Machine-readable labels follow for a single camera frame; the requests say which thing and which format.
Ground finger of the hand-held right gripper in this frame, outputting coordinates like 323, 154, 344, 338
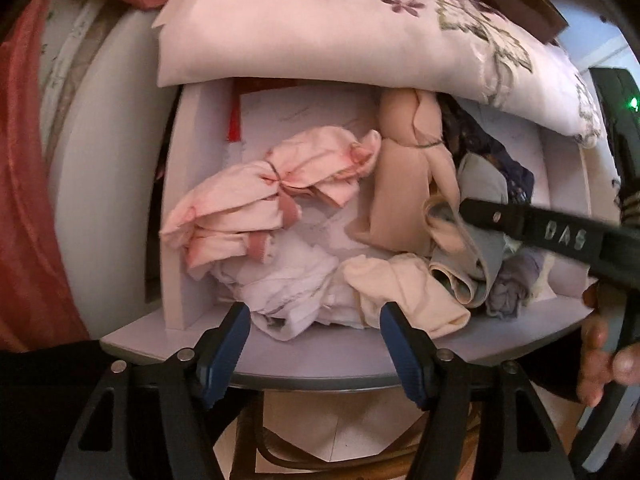
459, 197, 531, 243

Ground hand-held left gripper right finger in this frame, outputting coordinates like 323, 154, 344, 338
379, 302, 576, 480

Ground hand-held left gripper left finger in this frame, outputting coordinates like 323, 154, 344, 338
55, 302, 251, 480

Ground grey cloth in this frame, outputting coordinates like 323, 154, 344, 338
425, 152, 511, 308

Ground dark navy patterned cloth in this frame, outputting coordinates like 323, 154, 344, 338
440, 97, 536, 206

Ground cream sock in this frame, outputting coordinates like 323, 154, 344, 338
340, 254, 472, 341

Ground beige stockings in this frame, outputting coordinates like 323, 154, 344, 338
345, 87, 466, 256

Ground pink socks bundle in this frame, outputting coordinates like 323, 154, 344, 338
160, 127, 383, 281

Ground dark storage box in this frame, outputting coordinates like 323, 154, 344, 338
425, 0, 568, 43

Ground person's right hand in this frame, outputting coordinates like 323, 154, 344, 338
575, 282, 640, 408

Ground lavender cloth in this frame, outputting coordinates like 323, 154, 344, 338
485, 250, 543, 321

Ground white floral embroidered pillow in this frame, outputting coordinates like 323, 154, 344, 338
152, 0, 606, 148

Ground red curtain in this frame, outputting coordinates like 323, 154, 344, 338
0, 0, 91, 356

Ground white floral bedsheet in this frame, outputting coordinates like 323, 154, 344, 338
40, 0, 103, 141

